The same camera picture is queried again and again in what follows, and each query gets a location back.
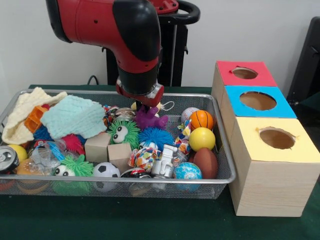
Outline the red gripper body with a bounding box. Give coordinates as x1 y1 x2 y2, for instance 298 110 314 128
115 83 161 109

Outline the purple spiky toy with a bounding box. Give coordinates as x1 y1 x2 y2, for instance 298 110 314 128
134 104 169 131

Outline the yellow plush toy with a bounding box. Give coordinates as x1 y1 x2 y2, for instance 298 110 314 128
154 101 175 118

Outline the light blue waffle cloth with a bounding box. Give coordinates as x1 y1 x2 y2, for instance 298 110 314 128
39 94 108 140

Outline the cream waffle cloth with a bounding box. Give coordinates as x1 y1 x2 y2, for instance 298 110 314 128
1 86 68 145

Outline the wooden box with three holes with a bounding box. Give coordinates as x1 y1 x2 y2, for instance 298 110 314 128
211 60 320 217

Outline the blue spiky ball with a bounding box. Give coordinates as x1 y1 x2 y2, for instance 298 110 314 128
138 126 175 150

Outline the green spiky toy with eyes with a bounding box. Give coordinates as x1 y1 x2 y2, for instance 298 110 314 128
53 154 94 177
107 119 141 150

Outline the orange toy basketball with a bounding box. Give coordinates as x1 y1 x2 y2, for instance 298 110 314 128
189 109 215 131

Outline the yellow ball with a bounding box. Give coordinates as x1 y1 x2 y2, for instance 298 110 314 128
188 127 216 152

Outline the black and white soccer ball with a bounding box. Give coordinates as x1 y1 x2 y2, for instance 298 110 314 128
92 162 122 178

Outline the blue globe ball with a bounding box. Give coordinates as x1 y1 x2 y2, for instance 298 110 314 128
172 162 203 180

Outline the brown toy football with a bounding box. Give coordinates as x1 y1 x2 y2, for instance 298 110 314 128
192 147 219 180

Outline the dark green table cloth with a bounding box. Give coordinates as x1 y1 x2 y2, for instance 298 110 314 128
0 84 320 240

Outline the black chair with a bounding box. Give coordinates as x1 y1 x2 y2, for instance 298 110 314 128
286 16 320 103

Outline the black cable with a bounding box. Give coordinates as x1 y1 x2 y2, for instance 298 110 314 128
87 74 100 86

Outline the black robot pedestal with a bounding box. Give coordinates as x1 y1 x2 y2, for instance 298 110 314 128
101 0 201 87

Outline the wire mesh bin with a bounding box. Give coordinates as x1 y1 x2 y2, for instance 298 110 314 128
0 89 238 200

